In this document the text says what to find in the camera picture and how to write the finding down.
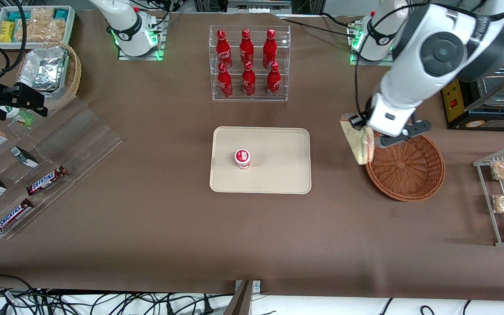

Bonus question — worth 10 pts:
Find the triangle sandwich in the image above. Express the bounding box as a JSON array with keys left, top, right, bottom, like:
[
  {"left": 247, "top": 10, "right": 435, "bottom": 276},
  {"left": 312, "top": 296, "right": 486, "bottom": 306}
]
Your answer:
[{"left": 339, "top": 115, "right": 375, "bottom": 165}]

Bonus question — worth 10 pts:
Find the light wicker basket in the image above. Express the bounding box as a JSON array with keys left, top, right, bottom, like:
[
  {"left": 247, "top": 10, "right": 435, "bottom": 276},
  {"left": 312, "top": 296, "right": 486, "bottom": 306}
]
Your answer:
[{"left": 15, "top": 42, "right": 82, "bottom": 112}]

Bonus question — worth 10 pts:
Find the brown wicker basket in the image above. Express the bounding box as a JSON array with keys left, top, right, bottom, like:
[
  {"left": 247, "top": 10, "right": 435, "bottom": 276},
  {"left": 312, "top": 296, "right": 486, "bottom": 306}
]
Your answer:
[{"left": 365, "top": 133, "right": 446, "bottom": 202}]

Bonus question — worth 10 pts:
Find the cream plastic tray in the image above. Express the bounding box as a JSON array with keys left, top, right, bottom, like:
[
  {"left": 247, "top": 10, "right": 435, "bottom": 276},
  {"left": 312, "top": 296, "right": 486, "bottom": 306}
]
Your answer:
[{"left": 209, "top": 126, "right": 312, "bottom": 194}]

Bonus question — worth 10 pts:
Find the green bottle white cap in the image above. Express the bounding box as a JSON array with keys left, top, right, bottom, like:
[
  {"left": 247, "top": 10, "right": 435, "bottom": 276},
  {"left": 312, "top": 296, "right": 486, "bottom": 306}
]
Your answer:
[{"left": 0, "top": 105, "right": 34, "bottom": 126}]

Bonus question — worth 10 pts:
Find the aluminium foil container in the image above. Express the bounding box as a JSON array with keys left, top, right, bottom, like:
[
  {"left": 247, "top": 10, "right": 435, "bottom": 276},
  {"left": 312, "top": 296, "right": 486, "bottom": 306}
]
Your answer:
[{"left": 18, "top": 46, "right": 69, "bottom": 92}]

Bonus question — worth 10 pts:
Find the yellow snack packet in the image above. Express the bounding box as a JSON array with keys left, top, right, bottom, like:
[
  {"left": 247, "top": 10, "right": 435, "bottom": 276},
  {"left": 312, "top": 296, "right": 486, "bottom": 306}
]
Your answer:
[{"left": 0, "top": 21, "right": 16, "bottom": 43}]

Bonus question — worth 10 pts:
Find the clear acrylic stepped display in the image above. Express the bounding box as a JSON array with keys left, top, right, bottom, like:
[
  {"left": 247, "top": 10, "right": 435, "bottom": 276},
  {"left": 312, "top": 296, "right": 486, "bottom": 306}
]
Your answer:
[{"left": 0, "top": 96, "right": 123, "bottom": 240}]

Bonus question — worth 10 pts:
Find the clear cracker pack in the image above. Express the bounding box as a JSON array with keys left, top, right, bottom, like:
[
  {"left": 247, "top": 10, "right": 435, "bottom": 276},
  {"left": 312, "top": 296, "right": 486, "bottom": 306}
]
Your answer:
[
  {"left": 29, "top": 8, "right": 56, "bottom": 27},
  {"left": 14, "top": 20, "right": 67, "bottom": 43}
]

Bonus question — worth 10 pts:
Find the Snickers chocolate bar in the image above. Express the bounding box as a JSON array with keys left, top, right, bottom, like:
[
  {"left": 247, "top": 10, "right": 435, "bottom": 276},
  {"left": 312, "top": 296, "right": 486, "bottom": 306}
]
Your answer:
[
  {"left": 26, "top": 165, "right": 68, "bottom": 196},
  {"left": 0, "top": 198, "right": 35, "bottom": 237}
]

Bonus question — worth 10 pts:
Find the black warming display appliance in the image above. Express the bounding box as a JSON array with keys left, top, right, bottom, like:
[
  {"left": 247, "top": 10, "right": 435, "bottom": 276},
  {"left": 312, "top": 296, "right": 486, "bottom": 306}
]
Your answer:
[{"left": 441, "top": 61, "right": 504, "bottom": 130}]

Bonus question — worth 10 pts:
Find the white plastic crate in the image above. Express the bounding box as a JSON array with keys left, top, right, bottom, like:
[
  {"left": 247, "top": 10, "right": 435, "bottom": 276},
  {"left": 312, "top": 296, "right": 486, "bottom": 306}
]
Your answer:
[{"left": 0, "top": 5, "right": 76, "bottom": 49}]

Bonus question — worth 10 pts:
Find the red cola bottle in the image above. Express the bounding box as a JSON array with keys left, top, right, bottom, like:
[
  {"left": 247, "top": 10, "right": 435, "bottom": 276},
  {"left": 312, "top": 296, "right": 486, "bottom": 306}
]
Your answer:
[
  {"left": 262, "top": 29, "right": 277, "bottom": 69},
  {"left": 266, "top": 62, "right": 281, "bottom": 98},
  {"left": 216, "top": 29, "right": 233, "bottom": 70},
  {"left": 239, "top": 28, "right": 255, "bottom": 68},
  {"left": 217, "top": 62, "right": 234, "bottom": 98},
  {"left": 241, "top": 61, "right": 256, "bottom": 97}
]

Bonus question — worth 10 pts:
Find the clear acrylic bottle rack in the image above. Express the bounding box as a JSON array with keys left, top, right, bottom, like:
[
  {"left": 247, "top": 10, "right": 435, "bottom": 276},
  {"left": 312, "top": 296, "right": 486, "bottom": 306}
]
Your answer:
[{"left": 209, "top": 25, "right": 291, "bottom": 102}]

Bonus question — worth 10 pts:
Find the red white yogurt cup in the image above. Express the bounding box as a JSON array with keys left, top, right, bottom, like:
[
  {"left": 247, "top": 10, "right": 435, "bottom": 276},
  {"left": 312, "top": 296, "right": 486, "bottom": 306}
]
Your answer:
[{"left": 234, "top": 149, "right": 251, "bottom": 170}]

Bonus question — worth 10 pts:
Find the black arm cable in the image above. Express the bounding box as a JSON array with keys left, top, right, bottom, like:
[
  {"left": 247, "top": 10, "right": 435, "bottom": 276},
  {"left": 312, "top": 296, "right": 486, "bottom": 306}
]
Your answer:
[{"left": 353, "top": 4, "right": 410, "bottom": 116}]

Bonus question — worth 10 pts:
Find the thick black cable bundle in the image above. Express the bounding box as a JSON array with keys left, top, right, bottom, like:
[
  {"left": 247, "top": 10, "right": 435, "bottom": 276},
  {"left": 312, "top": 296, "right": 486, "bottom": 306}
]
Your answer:
[{"left": 0, "top": 0, "right": 29, "bottom": 81}]

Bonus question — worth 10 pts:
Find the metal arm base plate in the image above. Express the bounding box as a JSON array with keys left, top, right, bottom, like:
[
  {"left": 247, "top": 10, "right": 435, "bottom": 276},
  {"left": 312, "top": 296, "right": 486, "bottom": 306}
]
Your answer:
[
  {"left": 117, "top": 13, "right": 167, "bottom": 61},
  {"left": 347, "top": 17, "right": 366, "bottom": 66}
]

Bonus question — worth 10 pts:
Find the black table cable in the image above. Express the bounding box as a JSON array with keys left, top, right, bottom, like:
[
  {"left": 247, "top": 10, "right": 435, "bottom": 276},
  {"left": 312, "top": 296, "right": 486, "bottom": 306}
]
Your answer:
[{"left": 276, "top": 13, "right": 355, "bottom": 28}]

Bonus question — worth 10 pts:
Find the aluminium frame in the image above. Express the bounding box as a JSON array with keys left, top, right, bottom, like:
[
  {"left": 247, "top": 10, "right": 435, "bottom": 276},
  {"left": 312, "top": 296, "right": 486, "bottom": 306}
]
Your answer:
[{"left": 226, "top": 0, "right": 294, "bottom": 14}]

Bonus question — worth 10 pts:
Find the aluminium profile bracket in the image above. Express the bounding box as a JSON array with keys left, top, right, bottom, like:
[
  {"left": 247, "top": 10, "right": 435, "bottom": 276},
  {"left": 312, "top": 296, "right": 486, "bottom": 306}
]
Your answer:
[{"left": 234, "top": 280, "right": 262, "bottom": 315}]

